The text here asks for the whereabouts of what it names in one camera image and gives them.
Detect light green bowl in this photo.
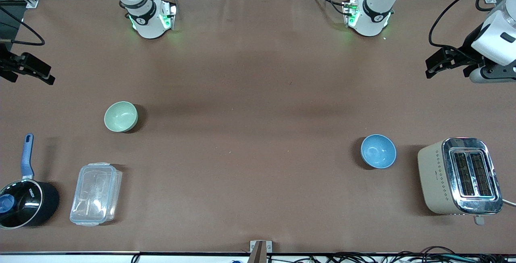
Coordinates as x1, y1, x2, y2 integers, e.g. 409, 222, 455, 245
104, 101, 139, 133

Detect blue bowl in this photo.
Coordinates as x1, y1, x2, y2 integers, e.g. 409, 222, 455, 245
360, 134, 397, 169

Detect beige chrome toaster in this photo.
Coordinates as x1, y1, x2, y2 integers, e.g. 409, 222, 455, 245
417, 137, 504, 225

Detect clear plastic lidded container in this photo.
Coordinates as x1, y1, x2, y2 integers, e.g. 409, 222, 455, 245
69, 162, 123, 227

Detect glass lid with blue knob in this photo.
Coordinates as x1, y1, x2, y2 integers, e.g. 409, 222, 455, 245
0, 180, 43, 229

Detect brown table mat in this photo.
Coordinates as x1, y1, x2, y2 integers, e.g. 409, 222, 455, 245
0, 0, 516, 254

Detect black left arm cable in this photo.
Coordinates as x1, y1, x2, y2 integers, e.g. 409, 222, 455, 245
428, 0, 512, 60

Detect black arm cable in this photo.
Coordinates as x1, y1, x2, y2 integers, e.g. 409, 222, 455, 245
428, 0, 512, 60
0, 6, 46, 47

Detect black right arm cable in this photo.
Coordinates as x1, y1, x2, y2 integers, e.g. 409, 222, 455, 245
0, 6, 46, 47

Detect black saucepan with blue handle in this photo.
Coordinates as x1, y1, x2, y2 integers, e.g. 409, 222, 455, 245
0, 133, 60, 230

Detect black left base cable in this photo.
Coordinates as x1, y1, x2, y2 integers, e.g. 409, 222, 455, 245
308, 0, 348, 15

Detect black cable bundle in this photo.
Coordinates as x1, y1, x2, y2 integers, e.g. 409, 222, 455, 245
298, 246, 516, 263

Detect metal camera bracket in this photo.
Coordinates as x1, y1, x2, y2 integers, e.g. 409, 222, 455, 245
249, 240, 273, 263

